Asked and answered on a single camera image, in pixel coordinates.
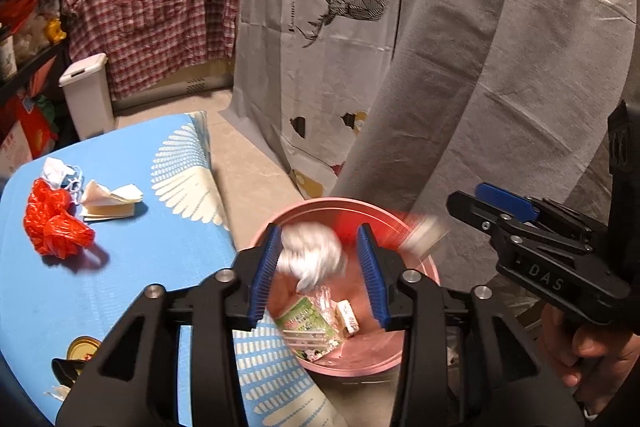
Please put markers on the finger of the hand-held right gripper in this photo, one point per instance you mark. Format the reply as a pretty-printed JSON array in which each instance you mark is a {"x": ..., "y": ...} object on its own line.
[
  {"x": 475, "y": 212},
  {"x": 500, "y": 199}
]

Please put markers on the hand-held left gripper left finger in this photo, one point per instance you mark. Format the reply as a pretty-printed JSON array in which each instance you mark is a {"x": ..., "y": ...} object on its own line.
[{"x": 262, "y": 277}]

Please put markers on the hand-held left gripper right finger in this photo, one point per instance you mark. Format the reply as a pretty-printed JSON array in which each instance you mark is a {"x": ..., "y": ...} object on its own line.
[{"x": 372, "y": 277}]

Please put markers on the small white box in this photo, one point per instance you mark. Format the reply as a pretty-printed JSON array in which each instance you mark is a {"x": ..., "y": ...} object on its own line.
[{"x": 347, "y": 317}]

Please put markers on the white tissue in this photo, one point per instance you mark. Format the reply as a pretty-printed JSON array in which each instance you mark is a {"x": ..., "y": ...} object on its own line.
[{"x": 312, "y": 254}]

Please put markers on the red medicine box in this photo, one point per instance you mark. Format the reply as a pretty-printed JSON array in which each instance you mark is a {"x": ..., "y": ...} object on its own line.
[{"x": 400, "y": 227}]

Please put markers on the green white packet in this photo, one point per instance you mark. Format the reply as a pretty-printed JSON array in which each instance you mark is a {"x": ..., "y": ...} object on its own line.
[{"x": 305, "y": 327}]

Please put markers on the pink plastic basin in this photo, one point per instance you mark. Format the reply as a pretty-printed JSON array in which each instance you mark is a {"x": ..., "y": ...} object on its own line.
[{"x": 360, "y": 352}]

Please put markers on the tissue paper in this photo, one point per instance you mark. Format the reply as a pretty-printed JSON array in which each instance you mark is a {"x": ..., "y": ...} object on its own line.
[{"x": 112, "y": 202}]

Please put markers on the gold jar lid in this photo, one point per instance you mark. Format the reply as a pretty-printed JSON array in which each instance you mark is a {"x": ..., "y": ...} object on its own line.
[{"x": 82, "y": 349}]

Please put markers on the red plastic bag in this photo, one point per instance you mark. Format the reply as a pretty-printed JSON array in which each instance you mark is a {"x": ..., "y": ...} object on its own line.
[{"x": 55, "y": 222}]

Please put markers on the black plastic piece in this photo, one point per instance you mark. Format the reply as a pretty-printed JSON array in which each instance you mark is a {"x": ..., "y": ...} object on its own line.
[{"x": 65, "y": 369}]

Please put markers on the white face mask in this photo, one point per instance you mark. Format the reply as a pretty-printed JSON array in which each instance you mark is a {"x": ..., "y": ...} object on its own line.
[{"x": 55, "y": 169}]

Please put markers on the white paper scrap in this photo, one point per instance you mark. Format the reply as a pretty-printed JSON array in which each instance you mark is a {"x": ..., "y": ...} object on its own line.
[{"x": 59, "y": 392}]

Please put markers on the person's right hand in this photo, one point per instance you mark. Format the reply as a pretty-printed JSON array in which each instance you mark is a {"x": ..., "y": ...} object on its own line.
[{"x": 590, "y": 349}]

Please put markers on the grey plain curtain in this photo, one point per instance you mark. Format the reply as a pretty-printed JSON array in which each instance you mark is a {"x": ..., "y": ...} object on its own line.
[{"x": 500, "y": 57}]

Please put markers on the white deer print cloth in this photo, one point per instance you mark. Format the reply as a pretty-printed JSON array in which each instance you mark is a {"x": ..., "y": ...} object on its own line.
[{"x": 325, "y": 57}]

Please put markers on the white pedal bin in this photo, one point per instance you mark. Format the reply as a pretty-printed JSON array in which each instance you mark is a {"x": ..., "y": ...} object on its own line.
[{"x": 90, "y": 107}]

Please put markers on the red orange sack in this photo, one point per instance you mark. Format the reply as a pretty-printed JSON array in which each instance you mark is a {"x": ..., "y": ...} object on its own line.
[{"x": 20, "y": 137}]

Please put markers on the red plaid shirt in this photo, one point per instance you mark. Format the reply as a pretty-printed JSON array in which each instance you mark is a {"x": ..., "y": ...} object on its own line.
[{"x": 150, "y": 17}]

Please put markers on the black shelf rack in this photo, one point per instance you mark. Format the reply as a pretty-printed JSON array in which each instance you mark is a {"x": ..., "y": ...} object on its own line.
[{"x": 35, "y": 59}]

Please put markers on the white labelled jar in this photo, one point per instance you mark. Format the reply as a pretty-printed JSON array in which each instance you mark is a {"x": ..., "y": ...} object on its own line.
[{"x": 6, "y": 57}]

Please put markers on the red bag on shelf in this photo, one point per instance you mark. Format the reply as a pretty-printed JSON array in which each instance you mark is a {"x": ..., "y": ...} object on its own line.
[{"x": 17, "y": 7}]

